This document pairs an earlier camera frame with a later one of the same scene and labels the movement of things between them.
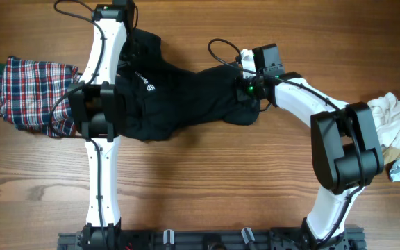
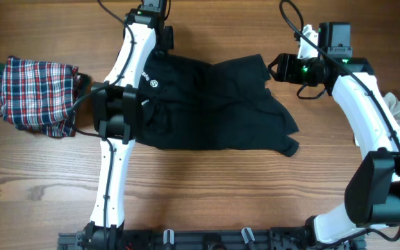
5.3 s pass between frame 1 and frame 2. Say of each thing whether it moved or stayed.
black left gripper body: moved
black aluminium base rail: stayed
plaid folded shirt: stayed
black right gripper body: moved
